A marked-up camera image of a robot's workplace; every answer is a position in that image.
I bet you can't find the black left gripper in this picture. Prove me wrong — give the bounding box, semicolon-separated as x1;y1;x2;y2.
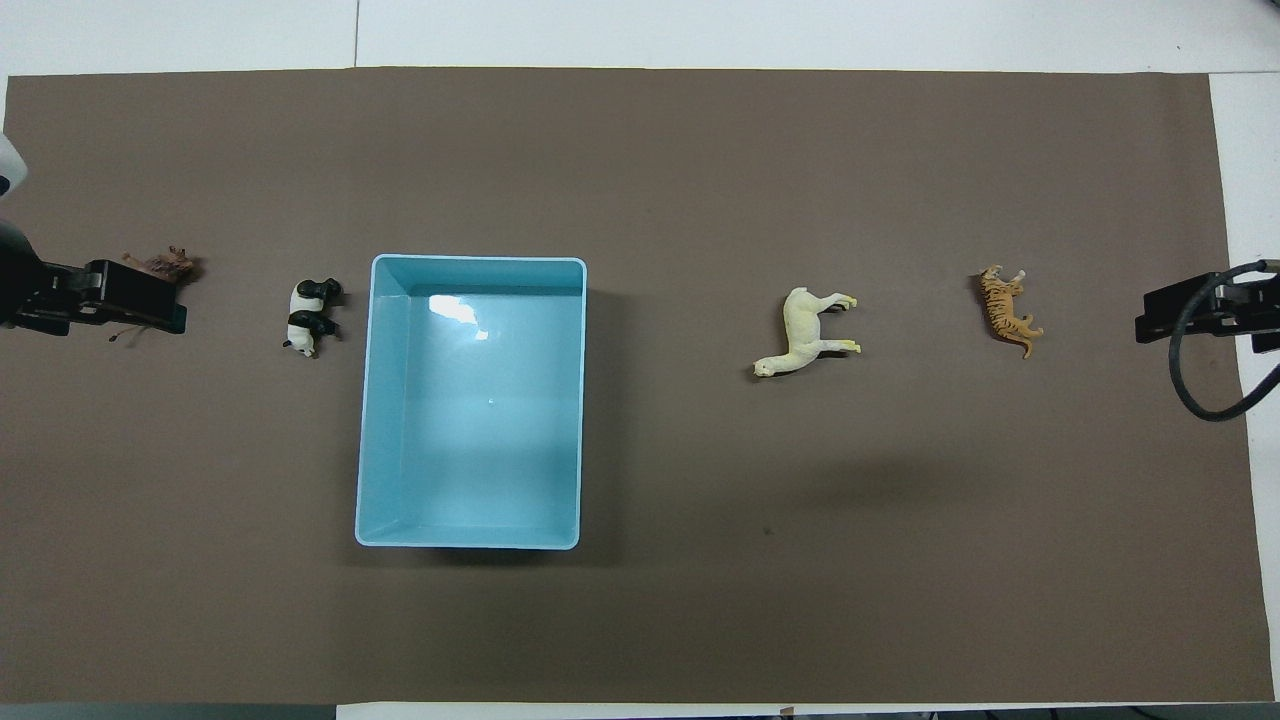
0;224;189;336

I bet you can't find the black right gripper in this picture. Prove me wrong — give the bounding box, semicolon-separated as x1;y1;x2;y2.
1134;268;1280;354

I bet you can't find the brown lion toy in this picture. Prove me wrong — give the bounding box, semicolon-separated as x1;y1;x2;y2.
108;245;203;346

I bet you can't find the orange striped tiger toy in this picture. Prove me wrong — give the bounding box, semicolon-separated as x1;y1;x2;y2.
977;265;1045;360

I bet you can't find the black and white panda toy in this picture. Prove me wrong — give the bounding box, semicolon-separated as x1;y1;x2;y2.
282;277;345;359

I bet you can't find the cream llama toy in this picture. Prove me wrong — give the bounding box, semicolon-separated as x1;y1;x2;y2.
752;287;862;381

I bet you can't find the light blue storage box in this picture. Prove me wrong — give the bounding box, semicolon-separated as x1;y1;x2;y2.
355;254;588;551

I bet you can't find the brown table mat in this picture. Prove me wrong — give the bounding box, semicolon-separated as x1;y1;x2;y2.
0;67;1275;705

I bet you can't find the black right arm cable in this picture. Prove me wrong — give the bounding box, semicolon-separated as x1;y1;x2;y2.
1169;257;1280;423

